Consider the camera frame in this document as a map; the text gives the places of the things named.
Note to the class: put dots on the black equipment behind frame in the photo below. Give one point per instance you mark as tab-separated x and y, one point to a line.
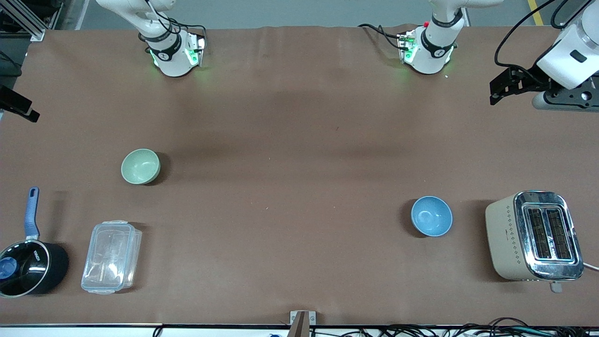
47	9

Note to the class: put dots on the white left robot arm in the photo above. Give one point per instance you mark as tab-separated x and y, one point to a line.
433	56

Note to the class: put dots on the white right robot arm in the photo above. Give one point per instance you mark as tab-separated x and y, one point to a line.
171	63

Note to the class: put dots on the dark camera mount post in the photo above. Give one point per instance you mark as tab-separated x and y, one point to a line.
299	327

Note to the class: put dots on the aluminium frame profile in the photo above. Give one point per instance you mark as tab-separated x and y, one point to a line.
32	29

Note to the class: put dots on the brown table cover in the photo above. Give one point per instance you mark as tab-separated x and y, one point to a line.
299	140

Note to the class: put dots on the blue ceramic bowl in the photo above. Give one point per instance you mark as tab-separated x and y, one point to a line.
431	216

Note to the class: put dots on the beige and chrome toaster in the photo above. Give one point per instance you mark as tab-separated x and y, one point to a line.
507	238

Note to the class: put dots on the pale green ceramic bowl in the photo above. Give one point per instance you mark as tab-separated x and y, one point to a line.
140	166

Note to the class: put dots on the clear plastic food container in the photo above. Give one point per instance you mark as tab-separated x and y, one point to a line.
110	257

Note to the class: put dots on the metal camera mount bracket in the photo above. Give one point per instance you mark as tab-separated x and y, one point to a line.
312	319

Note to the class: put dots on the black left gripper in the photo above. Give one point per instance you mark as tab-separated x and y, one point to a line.
533	77

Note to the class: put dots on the glass lid with blue knob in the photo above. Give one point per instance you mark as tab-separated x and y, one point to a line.
32	271

